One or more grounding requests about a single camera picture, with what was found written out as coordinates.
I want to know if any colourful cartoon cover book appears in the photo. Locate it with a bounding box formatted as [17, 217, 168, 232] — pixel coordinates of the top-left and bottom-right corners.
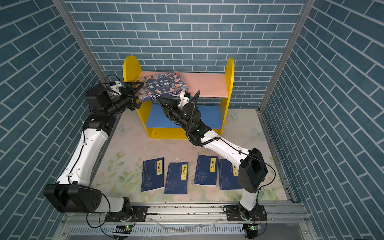
[136, 72, 189, 103]

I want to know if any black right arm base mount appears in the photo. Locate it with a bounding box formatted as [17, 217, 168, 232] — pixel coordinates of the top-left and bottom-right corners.
[223, 204, 268, 222]

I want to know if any aluminium right corner post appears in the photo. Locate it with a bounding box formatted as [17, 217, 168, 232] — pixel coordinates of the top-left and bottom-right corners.
[258, 0, 317, 113]

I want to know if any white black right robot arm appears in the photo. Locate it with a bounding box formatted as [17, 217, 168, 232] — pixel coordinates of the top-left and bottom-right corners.
[159, 96, 268, 220]

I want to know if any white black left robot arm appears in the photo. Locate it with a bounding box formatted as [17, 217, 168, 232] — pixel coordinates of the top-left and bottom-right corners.
[43, 81, 144, 218]

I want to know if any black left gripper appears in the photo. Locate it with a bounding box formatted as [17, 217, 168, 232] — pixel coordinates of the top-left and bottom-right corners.
[103, 82, 144, 118]

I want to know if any aluminium corner post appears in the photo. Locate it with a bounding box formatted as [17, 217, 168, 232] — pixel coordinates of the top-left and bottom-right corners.
[51, 0, 124, 114]
[258, 0, 317, 113]

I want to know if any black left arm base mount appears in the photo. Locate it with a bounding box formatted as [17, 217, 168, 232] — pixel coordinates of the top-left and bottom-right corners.
[105, 206, 149, 223]

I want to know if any aluminium left corner post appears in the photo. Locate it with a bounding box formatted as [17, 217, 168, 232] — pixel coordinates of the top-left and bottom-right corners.
[51, 0, 124, 114]

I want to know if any blue book far right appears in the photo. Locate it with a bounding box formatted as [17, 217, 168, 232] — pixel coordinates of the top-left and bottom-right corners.
[219, 159, 242, 190]

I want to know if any blue book far left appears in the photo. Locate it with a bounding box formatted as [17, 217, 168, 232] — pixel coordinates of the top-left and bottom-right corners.
[141, 158, 165, 192]

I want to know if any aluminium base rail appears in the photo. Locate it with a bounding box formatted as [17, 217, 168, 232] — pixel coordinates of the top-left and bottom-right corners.
[54, 201, 316, 240]

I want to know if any yellow pink blue bookshelf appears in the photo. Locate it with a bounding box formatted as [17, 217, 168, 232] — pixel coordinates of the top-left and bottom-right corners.
[123, 56, 235, 140]

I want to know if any blue book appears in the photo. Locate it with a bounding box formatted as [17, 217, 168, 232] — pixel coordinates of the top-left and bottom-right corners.
[194, 155, 218, 187]
[164, 162, 189, 195]
[141, 158, 165, 192]
[219, 159, 242, 190]

